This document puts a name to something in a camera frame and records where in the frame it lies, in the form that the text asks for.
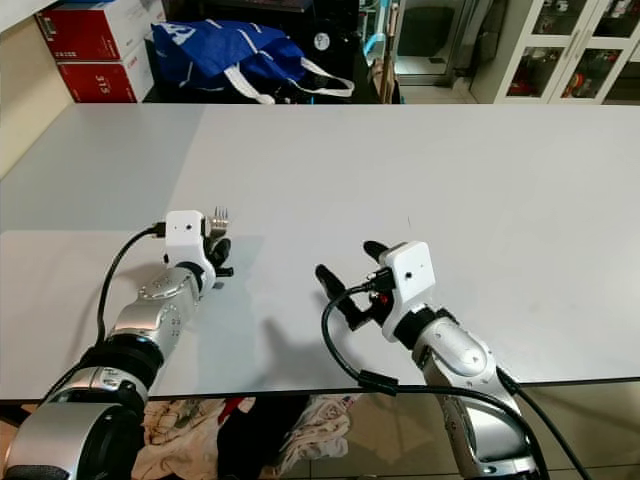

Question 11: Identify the silver metal fork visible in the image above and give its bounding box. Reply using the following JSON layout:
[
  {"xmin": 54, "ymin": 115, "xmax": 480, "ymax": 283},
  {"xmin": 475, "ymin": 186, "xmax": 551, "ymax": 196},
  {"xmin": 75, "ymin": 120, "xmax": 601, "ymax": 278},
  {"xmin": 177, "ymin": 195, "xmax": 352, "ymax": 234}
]
[{"xmin": 208, "ymin": 207, "xmax": 233, "ymax": 239}]

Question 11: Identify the white patterned crumpled cloth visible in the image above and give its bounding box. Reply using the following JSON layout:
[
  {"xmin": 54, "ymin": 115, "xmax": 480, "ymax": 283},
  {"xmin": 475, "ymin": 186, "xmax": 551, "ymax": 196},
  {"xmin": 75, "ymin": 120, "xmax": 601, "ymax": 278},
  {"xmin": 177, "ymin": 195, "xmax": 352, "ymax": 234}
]
[{"xmin": 275, "ymin": 395, "xmax": 366, "ymax": 471}]

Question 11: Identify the black garment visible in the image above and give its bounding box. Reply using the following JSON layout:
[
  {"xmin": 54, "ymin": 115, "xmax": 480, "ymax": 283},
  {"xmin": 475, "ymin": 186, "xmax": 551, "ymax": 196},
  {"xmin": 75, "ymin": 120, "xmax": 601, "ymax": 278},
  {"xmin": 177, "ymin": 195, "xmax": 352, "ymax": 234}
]
[{"xmin": 215, "ymin": 397, "xmax": 306, "ymax": 480}]

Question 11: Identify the white floral cloth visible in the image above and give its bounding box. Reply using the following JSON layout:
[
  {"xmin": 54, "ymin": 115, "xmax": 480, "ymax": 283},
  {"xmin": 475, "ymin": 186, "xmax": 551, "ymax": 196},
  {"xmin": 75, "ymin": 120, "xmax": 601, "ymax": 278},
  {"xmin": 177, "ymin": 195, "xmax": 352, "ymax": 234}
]
[{"xmin": 145, "ymin": 400, "xmax": 221, "ymax": 480}]

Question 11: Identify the small red cardboard box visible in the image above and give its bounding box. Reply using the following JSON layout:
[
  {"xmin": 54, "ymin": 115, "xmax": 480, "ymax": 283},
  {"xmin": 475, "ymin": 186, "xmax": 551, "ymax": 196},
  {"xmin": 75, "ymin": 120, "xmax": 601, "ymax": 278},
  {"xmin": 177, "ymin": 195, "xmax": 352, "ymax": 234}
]
[{"xmin": 55, "ymin": 60, "xmax": 144, "ymax": 104}]

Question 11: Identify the white glass-door cabinet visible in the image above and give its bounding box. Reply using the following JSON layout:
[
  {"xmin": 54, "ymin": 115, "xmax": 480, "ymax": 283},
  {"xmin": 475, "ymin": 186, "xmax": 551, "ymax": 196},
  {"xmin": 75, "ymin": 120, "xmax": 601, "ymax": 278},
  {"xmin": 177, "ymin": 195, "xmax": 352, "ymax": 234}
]
[{"xmin": 470, "ymin": 0, "xmax": 640, "ymax": 104}]

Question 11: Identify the large red cardboard box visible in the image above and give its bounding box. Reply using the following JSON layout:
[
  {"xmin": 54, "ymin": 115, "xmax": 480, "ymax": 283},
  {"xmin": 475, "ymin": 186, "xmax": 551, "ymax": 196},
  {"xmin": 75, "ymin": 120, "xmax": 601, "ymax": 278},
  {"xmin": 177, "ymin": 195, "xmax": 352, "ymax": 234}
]
[{"xmin": 37, "ymin": 0, "xmax": 156, "ymax": 66}]

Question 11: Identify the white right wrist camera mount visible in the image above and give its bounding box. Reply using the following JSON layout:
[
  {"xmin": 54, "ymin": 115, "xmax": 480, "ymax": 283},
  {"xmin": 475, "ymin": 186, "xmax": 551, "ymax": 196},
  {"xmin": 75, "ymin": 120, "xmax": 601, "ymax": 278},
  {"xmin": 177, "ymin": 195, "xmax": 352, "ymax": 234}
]
[{"xmin": 375, "ymin": 241, "xmax": 436, "ymax": 346}]

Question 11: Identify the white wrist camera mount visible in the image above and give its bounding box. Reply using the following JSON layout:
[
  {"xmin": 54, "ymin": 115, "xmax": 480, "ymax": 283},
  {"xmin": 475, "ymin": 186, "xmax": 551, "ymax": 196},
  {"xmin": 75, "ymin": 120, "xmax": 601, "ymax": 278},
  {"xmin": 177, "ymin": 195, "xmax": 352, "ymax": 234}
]
[
  {"xmin": 375, "ymin": 241, "xmax": 436, "ymax": 346},
  {"xmin": 165, "ymin": 210, "xmax": 209, "ymax": 269}
]

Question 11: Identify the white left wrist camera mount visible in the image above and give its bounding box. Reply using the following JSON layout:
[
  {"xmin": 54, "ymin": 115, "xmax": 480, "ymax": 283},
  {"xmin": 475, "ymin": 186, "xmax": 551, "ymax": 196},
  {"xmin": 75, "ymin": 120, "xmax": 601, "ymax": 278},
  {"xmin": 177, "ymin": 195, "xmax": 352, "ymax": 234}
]
[{"xmin": 165, "ymin": 210, "xmax": 209, "ymax": 269}]

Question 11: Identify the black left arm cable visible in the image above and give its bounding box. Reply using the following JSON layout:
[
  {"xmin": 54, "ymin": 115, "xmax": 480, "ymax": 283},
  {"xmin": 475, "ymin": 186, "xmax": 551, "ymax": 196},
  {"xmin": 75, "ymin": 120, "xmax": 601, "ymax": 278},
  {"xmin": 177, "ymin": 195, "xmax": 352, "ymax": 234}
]
[{"xmin": 97, "ymin": 225, "xmax": 169, "ymax": 346}]

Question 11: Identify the blue bag with white straps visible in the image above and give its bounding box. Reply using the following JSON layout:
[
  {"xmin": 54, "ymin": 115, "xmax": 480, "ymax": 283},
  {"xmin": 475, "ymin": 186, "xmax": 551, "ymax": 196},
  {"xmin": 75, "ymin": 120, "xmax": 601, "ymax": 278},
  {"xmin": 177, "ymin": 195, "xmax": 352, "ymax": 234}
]
[{"xmin": 150, "ymin": 20, "xmax": 356, "ymax": 106}]

